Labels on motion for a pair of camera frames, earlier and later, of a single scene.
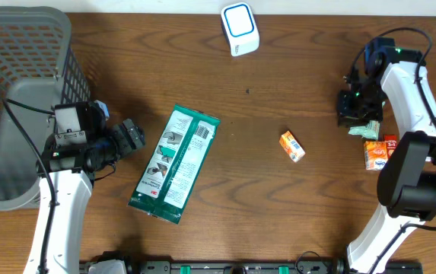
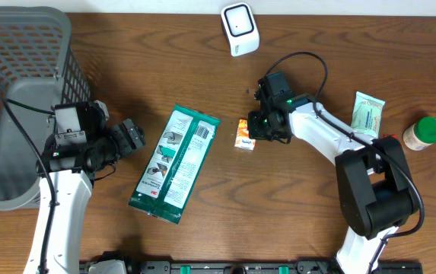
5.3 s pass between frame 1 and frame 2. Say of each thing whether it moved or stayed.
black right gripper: moved
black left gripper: stayed
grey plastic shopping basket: stayed
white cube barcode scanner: stayed
